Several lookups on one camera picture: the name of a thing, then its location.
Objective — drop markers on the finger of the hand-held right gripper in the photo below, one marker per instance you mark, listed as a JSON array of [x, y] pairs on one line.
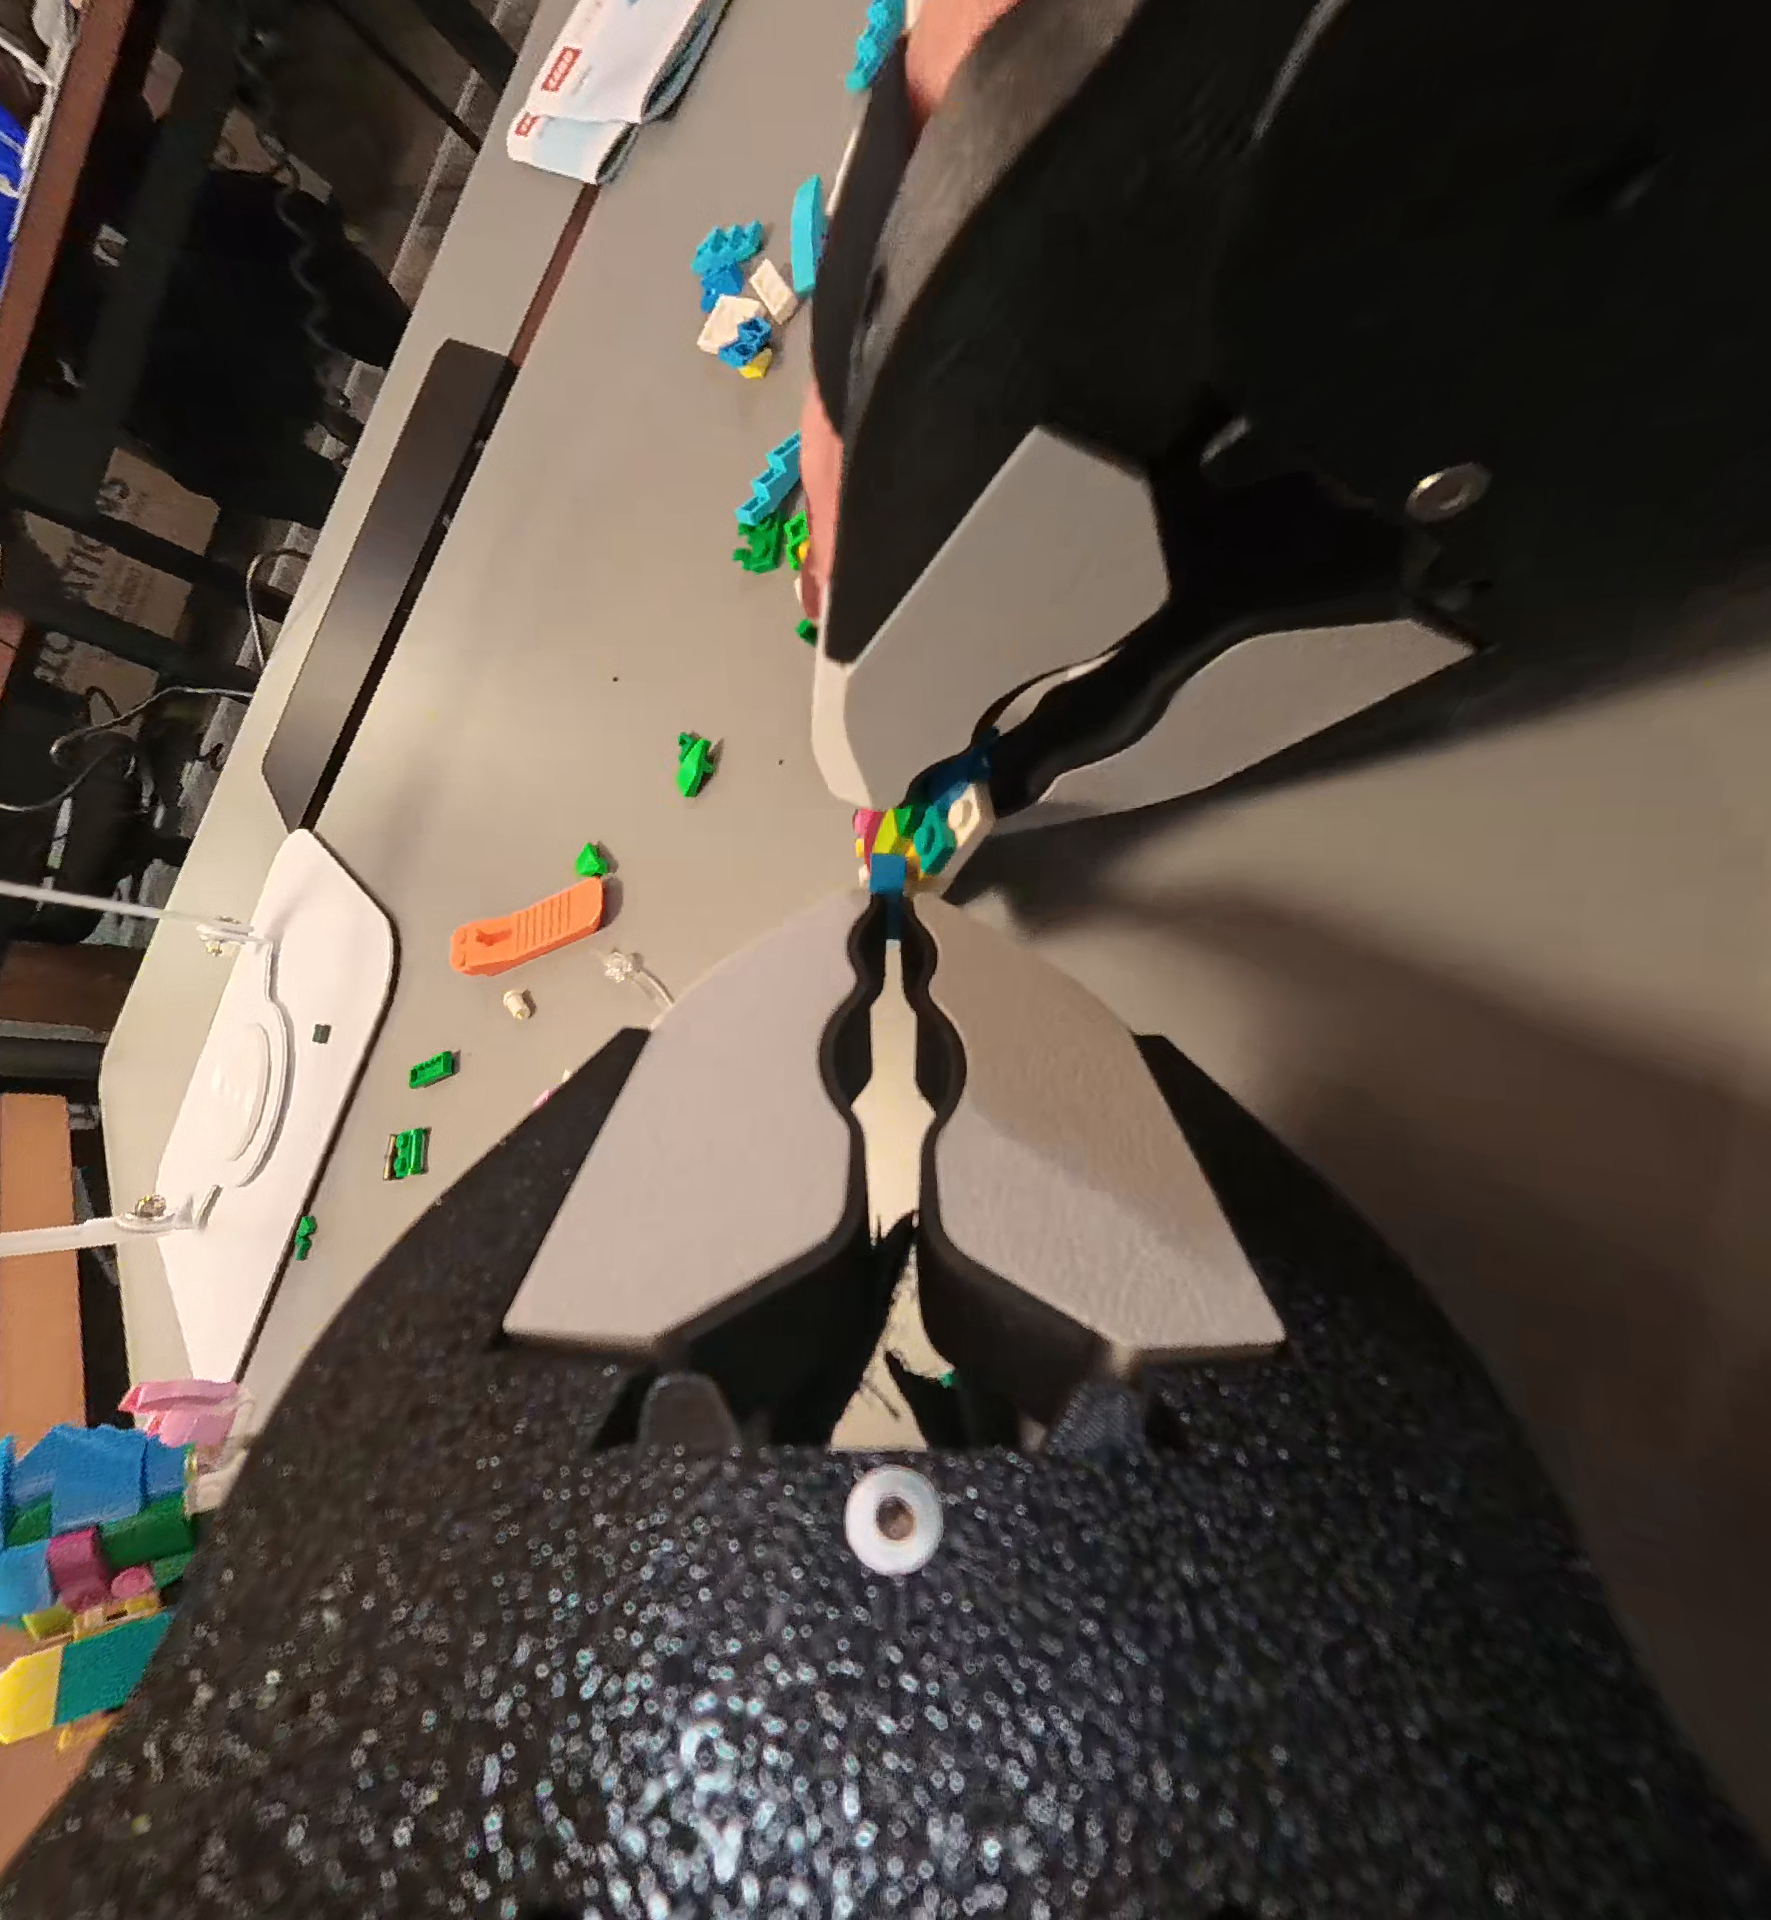
[[1005, 599], [1274, 683]]

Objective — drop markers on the wooden shelf frame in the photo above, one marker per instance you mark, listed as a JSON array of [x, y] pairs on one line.
[[31, 255]]

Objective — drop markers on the white flat stand base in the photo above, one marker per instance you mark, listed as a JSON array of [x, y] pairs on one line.
[[323, 960]]

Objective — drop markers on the orange brick separator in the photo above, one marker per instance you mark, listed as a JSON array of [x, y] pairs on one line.
[[525, 929]]

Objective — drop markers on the green lego brick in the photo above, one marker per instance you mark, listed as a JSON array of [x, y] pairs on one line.
[[405, 1154]]

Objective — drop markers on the dark flat panel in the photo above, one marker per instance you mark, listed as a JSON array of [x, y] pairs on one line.
[[390, 585]]

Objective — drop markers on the colourful lego assembly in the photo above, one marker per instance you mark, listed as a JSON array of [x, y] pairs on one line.
[[921, 832]]

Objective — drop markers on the long green lego plate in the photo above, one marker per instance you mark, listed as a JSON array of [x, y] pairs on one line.
[[432, 1070]]

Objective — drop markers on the pile of loose lego pieces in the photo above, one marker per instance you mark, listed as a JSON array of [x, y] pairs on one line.
[[742, 323]]

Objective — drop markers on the cardboard box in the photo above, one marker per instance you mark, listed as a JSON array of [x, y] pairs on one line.
[[134, 517]]

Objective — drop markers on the person's right hand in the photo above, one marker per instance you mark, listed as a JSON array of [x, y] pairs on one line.
[[951, 46]]

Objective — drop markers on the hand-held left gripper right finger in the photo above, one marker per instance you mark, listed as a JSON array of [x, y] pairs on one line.
[[1082, 1170]]

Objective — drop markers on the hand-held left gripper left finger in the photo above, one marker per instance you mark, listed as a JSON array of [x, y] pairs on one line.
[[720, 1142]]

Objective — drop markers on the transparent curved lego piece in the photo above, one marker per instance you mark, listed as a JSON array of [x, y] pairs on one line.
[[634, 973]]

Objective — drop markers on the instruction booklet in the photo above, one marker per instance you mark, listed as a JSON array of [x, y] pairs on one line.
[[598, 76]]

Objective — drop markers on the colourful lego model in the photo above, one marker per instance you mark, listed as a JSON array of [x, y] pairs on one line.
[[59, 1515]]

